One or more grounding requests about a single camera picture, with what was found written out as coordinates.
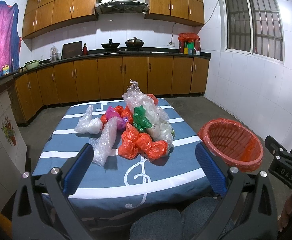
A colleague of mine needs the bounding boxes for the dark cutting board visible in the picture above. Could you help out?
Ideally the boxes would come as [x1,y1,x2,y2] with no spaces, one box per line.
[62,41,82,59]

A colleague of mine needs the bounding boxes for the red bottle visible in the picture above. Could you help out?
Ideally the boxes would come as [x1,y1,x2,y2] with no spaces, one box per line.
[83,44,87,55]

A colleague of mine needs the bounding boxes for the green plastic bag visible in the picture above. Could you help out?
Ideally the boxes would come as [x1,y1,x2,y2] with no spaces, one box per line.
[133,106,152,133]

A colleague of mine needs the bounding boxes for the black wok with lid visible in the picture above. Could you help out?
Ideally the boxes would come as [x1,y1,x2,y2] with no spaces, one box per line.
[125,37,144,50]

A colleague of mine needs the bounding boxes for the wooden lower cabinets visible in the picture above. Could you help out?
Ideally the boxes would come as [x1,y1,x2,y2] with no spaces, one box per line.
[10,56,209,124]

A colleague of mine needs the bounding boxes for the bubble wrap roll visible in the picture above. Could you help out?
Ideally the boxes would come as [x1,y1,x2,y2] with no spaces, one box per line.
[89,119,117,166]

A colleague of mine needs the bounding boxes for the green bowl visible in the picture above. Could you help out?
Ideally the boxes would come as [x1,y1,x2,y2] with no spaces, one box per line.
[25,60,39,70]

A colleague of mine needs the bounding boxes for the pink blue hanging cloth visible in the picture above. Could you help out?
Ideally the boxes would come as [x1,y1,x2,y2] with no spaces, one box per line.
[0,1,21,76]

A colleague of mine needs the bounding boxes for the barred window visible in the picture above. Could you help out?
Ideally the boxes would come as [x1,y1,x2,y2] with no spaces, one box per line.
[223,0,284,61]

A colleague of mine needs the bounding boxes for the orange plastic bag back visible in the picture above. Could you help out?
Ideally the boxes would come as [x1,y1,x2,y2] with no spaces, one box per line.
[100,105,133,125]

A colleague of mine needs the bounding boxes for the orange plastic bag front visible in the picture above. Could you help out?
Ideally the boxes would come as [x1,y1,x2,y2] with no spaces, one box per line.
[118,123,168,160]

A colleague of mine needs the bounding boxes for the blue striped tablecloth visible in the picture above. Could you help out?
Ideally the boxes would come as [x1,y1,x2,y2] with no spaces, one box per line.
[33,98,212,233]

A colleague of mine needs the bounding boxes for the red plastic trash basket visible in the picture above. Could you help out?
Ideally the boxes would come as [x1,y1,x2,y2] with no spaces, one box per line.
[198,118,263,172]

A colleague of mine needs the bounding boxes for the red bag covered appliance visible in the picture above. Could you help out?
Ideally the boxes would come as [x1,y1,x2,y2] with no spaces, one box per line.
[178,33,201,55]

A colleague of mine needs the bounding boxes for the person's jeans legs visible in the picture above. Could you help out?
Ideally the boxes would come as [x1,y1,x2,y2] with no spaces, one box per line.
[129,196,219,239]

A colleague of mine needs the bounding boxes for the black pot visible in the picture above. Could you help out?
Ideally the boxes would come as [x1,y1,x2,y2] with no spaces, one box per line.
[101,38,120,51]

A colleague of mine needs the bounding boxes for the orange plastic bag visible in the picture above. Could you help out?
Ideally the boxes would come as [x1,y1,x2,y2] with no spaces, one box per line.
[100,105,133,125]
[118,123,168,160]

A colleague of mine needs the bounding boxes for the magenta plastic bag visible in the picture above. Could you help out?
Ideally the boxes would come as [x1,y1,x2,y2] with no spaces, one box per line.
[105,106,129,131]

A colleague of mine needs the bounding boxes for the clear plastic bag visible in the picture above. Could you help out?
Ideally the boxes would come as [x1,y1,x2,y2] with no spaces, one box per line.
[74,105,103,134]

